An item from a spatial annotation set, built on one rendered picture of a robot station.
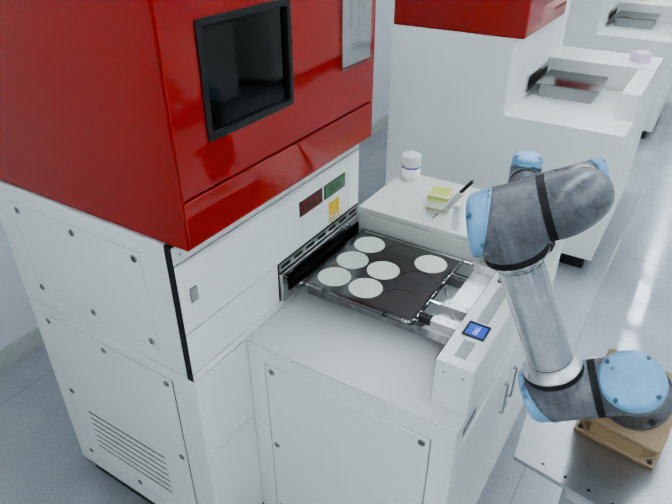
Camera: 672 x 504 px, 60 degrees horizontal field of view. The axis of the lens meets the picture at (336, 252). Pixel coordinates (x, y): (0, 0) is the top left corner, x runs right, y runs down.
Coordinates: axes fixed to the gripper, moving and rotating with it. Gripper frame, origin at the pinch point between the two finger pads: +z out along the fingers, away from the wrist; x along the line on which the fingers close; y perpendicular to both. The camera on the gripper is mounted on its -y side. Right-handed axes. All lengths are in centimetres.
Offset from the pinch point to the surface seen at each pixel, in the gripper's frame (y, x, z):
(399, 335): 22.9, 22.0, 15.7
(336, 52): 54, 6, -54
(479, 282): 10.7, -6.0, 9.6
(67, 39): 78, 66, -66
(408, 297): 24.4, 14.5, 7.8
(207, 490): 61, 66, 61
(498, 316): -1.9, 17.2, 1.7
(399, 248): 38.5, -7.8, 7.7
